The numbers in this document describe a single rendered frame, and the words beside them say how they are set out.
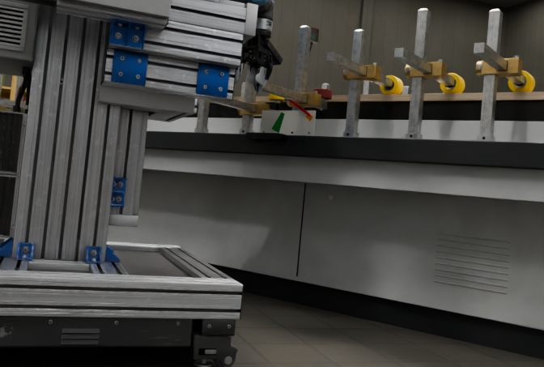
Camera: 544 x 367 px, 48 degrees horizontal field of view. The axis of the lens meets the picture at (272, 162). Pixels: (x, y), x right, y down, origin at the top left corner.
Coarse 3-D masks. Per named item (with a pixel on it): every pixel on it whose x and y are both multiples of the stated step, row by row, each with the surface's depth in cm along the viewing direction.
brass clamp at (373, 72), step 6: (366, 66) 224; (372, 66) 222; (378, 66) 223; (348, 72) 228; (372, 72) 222; (378, 72) 224; (348, 78) 228; (354, 78) 226; (360, 78) 225; (366, 78) 223; (372, 78) 222; (378, 78) 224
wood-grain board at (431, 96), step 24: (240, 96) 285; (264, 96) 277; (336, 96) 255; (360, 96) 248; (384, 96) 242; (408, 96) 236; (432, 96) 230; (456, 96) 225; (480, 96) 220; (504, 96) 215; (528, 96) 210
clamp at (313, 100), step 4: (308, 96) 237; (312, 96) 236; (316, 96) 237; (320, 96) 239; (308, 100) 237; (312, 100) 236; (316, 100) 237; (320, 100) 239; (288, 104) 244; (292, 104) 242; (300, 104) 239; (304, 104) 238; (308, 104) 237; (312, 104) 236; (316, 104) 237; (320, 104) 239
